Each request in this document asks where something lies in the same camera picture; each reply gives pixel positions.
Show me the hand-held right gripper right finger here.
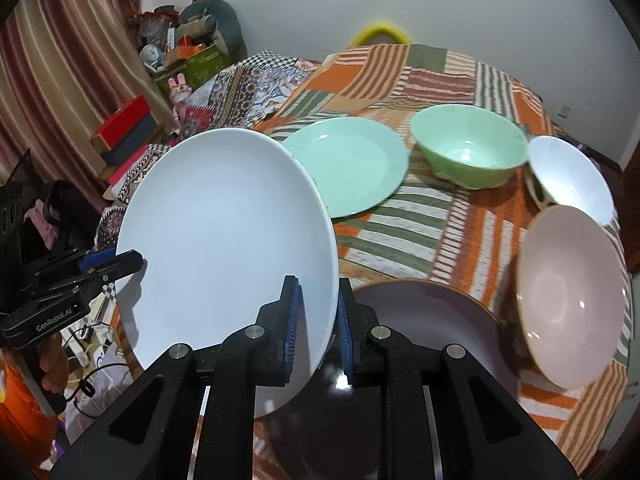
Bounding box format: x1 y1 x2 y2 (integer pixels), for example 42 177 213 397
337 277 593 480

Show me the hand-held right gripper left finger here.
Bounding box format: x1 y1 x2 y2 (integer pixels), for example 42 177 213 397
50 275 304 480

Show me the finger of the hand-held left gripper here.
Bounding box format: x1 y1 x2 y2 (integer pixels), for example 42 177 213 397
94 249 145 285
31 247 119 275

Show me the white plate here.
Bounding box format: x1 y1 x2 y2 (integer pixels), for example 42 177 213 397
114 128 340 420

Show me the dark purple plate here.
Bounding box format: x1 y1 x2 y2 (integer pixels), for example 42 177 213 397
255 280 521 480

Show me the green plate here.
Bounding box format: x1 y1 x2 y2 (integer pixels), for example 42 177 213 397
280 116 408 219

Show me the pink bowl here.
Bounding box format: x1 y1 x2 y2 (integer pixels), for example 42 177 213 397
516 205 628 390

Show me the green bowl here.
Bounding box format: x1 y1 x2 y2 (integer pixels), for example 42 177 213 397
410 104 529 190

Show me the white bowl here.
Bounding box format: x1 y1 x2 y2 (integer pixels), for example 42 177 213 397
527 136 616 227

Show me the person's left hand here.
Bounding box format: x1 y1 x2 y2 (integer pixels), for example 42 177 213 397
37 332 67 402

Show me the pink cloth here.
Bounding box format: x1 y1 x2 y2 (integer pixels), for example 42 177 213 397
24 199 60 248

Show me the orange striped patchwork blanket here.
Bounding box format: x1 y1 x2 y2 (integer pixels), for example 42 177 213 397
107 42 632 480

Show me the dark grey box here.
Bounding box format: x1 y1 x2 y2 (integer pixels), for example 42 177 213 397
102 112 162 167

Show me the red box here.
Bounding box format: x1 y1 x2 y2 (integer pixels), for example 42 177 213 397
90 96 153 152

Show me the pink bunny toy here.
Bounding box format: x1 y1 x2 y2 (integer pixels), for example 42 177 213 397
167 74 194 107

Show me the brown striped curtain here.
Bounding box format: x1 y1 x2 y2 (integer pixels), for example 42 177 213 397
0 0 173 196

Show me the ornate patterned blanket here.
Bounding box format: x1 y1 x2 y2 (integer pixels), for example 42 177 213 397
95 50 323 241

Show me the green cardboard box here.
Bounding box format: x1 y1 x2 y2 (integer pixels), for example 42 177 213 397
152 45 232 92

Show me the yellow foam hoop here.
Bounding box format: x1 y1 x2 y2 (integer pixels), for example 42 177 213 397
352 21 413 48

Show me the black floor cable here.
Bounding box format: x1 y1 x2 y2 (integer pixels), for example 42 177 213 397
64 361 132 419

